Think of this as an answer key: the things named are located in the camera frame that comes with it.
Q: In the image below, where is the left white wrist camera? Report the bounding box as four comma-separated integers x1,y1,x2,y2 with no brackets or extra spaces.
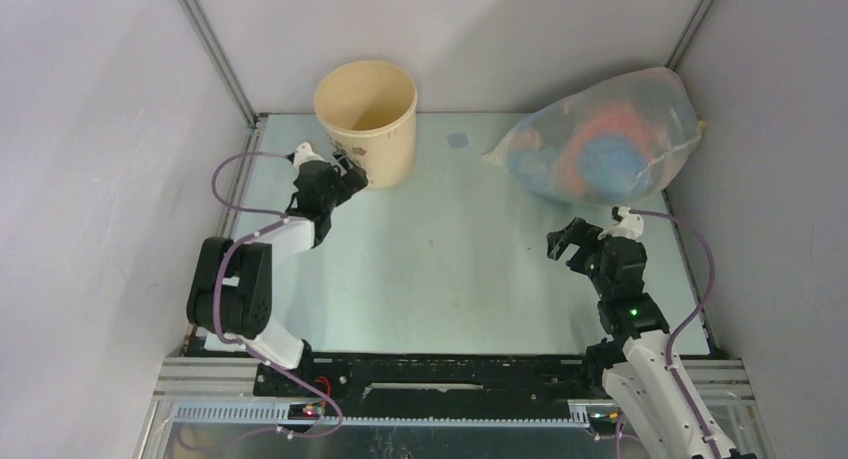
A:
285,142,329,173

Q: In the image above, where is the right circuit board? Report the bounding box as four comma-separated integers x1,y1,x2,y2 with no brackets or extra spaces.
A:
588,411,623,439

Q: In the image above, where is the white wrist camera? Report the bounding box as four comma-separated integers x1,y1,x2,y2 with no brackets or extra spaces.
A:
285,142,329,173
598,206,645,240

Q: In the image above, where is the left circuit board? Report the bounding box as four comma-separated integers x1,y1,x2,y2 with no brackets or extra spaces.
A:
287,403,325,421

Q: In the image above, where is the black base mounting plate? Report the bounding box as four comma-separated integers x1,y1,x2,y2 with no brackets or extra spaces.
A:
252,352,609,423

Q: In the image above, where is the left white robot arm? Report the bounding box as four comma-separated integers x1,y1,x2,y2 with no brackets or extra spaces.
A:
186,143,369,396

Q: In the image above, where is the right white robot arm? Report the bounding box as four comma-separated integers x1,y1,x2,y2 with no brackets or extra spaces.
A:
546,208,743,458

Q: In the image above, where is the large translucent storage bag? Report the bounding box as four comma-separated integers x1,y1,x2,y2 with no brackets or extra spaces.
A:
485,67,704,206

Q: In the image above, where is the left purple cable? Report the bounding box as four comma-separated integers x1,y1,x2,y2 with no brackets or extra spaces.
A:
175,151,346,452

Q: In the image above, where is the beige plastic trash bin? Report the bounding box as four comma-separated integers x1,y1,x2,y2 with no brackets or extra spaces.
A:
313,60,418,189

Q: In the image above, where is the aluminium frame rail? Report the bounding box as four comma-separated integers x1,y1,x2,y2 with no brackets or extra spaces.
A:
152,356,757,431

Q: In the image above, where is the circuit board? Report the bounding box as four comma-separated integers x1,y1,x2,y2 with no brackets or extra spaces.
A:
588,411,623,439
287,403,325,421

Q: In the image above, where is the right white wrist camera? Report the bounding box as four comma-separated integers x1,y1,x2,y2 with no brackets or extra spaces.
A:
598,206,645,240

